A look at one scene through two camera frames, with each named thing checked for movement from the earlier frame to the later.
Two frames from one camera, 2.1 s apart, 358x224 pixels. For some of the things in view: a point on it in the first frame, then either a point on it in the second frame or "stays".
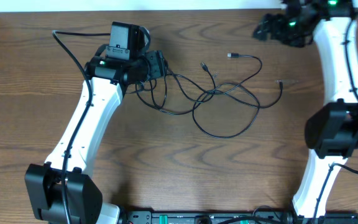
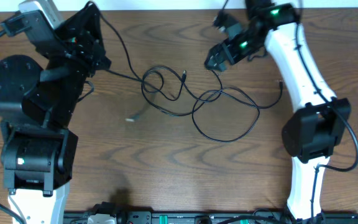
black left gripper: (160, 63) -> (84, 32)
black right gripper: (280, 33) -> (224, 48)
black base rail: (234, 217) stays
